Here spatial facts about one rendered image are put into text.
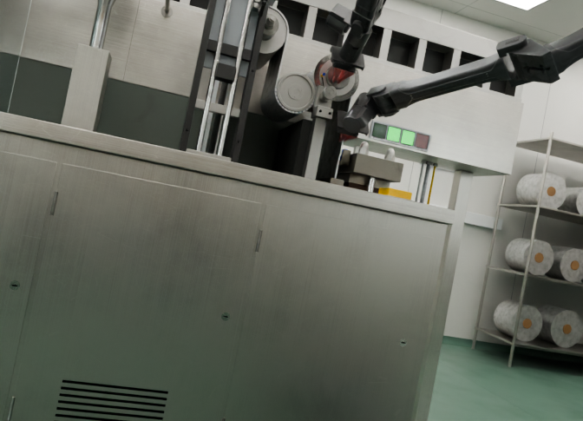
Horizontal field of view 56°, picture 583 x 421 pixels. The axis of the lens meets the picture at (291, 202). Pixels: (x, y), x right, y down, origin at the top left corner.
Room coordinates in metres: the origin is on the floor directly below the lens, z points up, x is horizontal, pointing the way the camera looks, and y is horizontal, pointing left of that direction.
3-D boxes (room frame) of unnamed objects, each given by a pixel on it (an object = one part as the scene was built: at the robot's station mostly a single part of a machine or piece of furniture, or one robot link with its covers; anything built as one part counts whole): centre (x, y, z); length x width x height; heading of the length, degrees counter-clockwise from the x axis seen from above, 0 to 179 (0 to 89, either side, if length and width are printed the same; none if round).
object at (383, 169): (1.91, -0.20, 1.00); 0.40 x 0.16 x 0.06; 14
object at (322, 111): (1.66, -0.04, 1.05); 0.06 x 0.05 x 0.31; 14
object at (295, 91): (1.80, 0.08, 1.17); 0.26 x 0.12 x 0.12; 14
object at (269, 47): (1.78, 0.21, 1.33); 0.25 x 0.14 x 0.14; 14
